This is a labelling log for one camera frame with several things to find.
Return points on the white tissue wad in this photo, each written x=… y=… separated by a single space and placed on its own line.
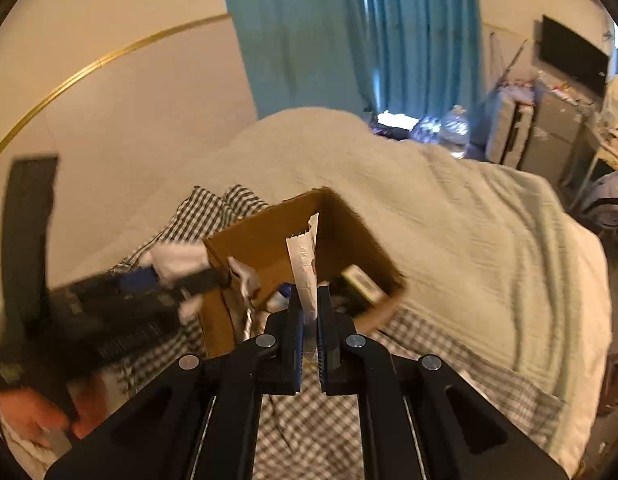
x=181 y=260

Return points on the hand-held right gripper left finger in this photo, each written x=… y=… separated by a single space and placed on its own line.
x=299 y=340

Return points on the black television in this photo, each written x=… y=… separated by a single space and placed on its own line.
x=574 y=55

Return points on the teal curtain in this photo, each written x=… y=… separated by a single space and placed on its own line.
x=314 y=35

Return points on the brown cardboard box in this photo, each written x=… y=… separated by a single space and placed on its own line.
x=349 y=230

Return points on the white paper wrapper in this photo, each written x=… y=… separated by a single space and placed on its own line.
x=304 y=270

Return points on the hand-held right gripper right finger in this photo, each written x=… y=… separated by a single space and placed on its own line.
x=322 y=345

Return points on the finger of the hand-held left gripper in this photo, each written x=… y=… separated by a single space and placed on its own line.
x=204 y=280
x=139 y=277

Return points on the white suitcase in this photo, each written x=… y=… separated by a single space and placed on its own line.
x=509 y=125

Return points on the grey television cabinet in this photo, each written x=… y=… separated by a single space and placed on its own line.
x=559 y=130

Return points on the person's left hand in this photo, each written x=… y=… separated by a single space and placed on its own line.
x=24 y=410

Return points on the silver foil wrapper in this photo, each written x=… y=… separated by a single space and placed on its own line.
x=245 y=285

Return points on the white and dark bag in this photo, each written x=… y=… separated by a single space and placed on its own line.
x=606 y=200

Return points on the small dark box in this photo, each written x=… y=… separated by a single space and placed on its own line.
x=361 y=285

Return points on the white textured blanket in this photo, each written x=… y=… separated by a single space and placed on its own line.
x=464 y=260

